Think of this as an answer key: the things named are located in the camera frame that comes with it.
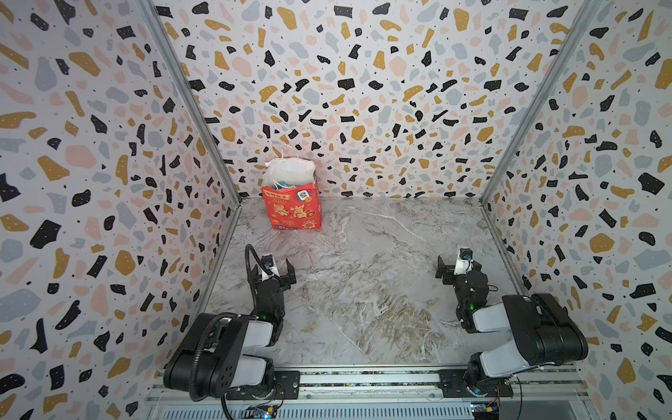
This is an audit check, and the right circuit board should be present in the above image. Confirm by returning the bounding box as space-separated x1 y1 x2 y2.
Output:
470 402 500 420

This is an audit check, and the left circuit board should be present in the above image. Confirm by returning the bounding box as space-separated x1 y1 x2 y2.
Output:
241 404 278 419

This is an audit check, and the left corner aluminium post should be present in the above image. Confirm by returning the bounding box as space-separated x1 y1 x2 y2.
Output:
137 0 241 208

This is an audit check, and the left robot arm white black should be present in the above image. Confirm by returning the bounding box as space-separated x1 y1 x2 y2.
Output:
163 255 296 402

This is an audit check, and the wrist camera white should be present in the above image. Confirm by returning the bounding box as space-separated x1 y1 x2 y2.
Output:
453 248 474 276
261 255 279 281

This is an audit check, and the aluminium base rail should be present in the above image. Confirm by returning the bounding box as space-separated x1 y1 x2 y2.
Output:
144 365 599 419

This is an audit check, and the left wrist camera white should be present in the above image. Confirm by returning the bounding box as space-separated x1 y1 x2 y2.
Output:
261 255 279 281

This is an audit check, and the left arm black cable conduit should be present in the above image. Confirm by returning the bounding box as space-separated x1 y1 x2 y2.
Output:
187 243 274 403

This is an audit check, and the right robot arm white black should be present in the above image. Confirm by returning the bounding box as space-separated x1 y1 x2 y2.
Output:
435 248 588 397

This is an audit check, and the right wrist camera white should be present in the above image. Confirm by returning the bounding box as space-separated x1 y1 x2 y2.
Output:
453 248 474 276

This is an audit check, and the corner aluminium post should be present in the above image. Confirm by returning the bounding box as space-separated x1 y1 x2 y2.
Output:
479 0 600 208
137 0 241 208

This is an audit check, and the circuit board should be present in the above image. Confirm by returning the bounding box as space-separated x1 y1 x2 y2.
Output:
470 402 500 420
241 404 278 419

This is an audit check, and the right corner aluminium post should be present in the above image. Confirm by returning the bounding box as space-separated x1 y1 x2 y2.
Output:
479 0 600 208

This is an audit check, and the red paper gift bag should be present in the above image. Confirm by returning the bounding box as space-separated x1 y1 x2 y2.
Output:
261 157 322 230

